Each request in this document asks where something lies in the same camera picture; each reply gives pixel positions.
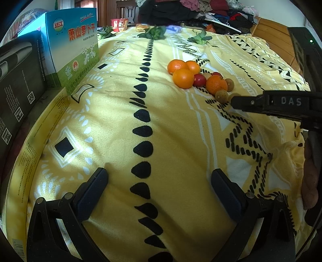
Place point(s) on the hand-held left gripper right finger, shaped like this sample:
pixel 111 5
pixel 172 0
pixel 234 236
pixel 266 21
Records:
pixel 226 194

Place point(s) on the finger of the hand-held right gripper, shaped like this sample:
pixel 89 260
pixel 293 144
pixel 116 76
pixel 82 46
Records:
pixel 247 103

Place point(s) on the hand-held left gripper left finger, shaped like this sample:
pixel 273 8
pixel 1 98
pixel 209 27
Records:
pixel 93 194

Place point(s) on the orange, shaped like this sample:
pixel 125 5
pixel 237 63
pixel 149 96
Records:
pixel 183 78
pixel 177 66
pixel 216 84
pixel 194 66

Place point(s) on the red plum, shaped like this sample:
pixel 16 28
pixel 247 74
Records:
pixel 199 80
pixel 216 73

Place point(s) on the person's right hand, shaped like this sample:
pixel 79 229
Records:
pixel 309 186

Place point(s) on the brown longan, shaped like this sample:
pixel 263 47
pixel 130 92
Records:
pixel 234 95
pixel 207 75

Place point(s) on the brown kiwi right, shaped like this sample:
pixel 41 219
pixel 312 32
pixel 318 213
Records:
pixel 229 84

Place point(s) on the brown kiwi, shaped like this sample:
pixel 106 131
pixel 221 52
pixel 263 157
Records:
pixel 221 96
pixel 229 84

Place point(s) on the brown kiwi front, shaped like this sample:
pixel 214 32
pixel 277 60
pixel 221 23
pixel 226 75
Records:
pixel 221 96

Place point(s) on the wooden headboard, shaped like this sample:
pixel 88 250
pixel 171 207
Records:
pixel 274 37

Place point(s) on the yellow patterned blanket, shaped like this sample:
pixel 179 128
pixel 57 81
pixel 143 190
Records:
pixel 176 141

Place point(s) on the green leafy vegetable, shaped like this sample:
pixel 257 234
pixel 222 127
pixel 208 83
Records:
pixel 200 39
pixel 104 32
pixel 153 32

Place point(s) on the flat yellow box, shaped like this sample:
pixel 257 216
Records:
pixel 32 141

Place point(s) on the small blue packet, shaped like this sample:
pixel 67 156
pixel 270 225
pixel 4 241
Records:
pixel 174 29

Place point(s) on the pile of clothes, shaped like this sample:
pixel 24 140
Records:
pixel 196 10

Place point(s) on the black cardboard box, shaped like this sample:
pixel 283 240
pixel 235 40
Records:
pixel 20 88

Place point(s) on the packaged bread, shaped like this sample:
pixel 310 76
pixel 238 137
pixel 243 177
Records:
pixel 141 27

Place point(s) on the blue and green cardboard box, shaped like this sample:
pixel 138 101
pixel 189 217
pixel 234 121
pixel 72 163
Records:
pixel 70 50

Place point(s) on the red snack box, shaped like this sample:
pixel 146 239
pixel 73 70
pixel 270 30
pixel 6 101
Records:
pixel 120 24

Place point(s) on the wooden chair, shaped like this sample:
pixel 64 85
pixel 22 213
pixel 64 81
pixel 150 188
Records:
pixel 115 8

